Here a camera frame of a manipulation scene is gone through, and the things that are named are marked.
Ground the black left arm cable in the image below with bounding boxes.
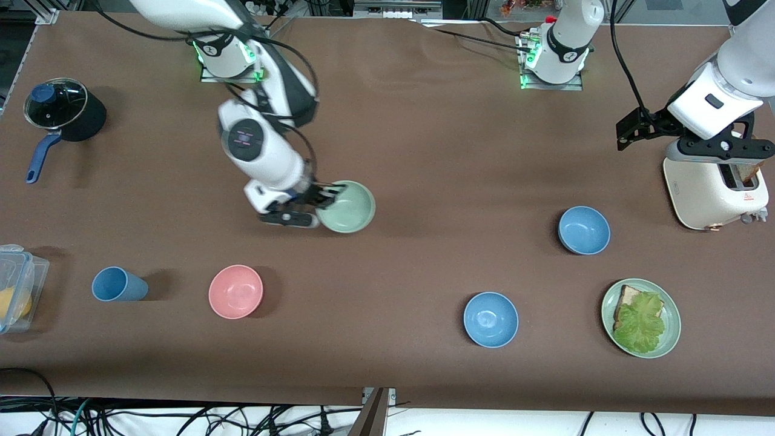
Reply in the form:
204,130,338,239
608,0,656,122

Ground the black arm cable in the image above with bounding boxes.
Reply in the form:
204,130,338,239
608,0,656,122
90,0,320,185

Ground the black pot with blue handle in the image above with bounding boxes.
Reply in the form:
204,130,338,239
23,78,108,185

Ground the white toaster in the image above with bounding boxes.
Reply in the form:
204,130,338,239
663,157,770,231

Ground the brown table cover sheet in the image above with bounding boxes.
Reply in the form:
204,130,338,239
0,11,775,418

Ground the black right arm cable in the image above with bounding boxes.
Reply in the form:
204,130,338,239
90,0,320,185

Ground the blue cup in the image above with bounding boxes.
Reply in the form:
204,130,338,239
91,266,149,302

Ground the blue bowl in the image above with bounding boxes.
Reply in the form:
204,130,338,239
558,206,611,256
463,292,519,349

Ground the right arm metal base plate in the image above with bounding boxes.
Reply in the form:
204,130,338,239
200,36,265,84

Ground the metal table bracket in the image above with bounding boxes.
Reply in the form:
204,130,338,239
348,388,397,436

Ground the teal cable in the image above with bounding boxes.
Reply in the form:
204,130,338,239
70,398,93,436

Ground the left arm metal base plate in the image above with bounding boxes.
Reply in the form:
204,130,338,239
519,33,584,91

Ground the yellow fruit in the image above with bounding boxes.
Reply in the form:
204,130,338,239
0,288,33,322

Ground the green bowl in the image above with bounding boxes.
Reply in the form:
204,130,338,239
315,180,377,234

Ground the white power strip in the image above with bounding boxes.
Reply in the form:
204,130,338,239
239,0,289,18

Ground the clear plastic lidded container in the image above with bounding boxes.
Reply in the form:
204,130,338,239
0,244,50,335

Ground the green lettuce leaf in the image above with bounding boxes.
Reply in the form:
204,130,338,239
613,292,667,354

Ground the pink bowl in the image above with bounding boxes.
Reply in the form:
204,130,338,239
208,265,265,320

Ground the black cable on table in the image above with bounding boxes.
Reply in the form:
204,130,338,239
424,18,531,54

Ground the bread slice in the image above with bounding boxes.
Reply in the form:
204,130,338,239
613,285,665,331

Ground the black looped floor cable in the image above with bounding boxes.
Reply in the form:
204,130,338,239
0,367,60,436

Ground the green plate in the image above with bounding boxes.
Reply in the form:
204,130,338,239
601,279,682,359

